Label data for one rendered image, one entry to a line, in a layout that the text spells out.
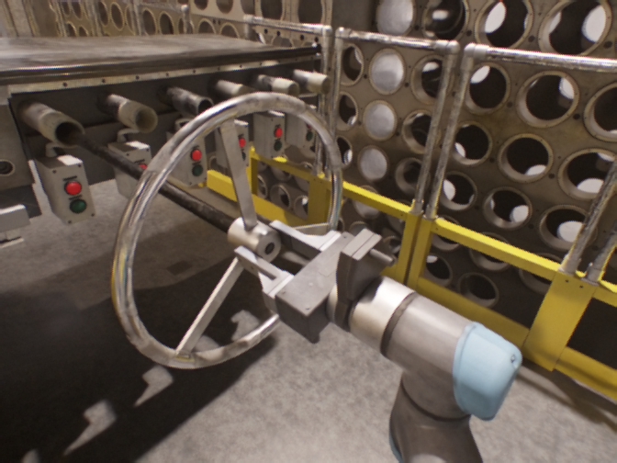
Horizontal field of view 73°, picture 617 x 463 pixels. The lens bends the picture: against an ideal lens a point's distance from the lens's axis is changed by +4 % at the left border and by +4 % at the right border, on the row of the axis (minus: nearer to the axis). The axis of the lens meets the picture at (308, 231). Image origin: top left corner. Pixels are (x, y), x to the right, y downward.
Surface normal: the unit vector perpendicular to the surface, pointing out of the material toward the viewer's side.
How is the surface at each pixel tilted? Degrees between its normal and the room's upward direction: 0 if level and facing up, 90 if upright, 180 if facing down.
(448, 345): 36
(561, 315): 90
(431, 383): 92
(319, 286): 13
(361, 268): 90
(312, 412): 0
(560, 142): 90
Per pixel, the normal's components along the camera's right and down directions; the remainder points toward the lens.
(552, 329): -0.66, 0.36
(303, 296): -0.10, -0.75
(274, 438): 0.05, -0.85
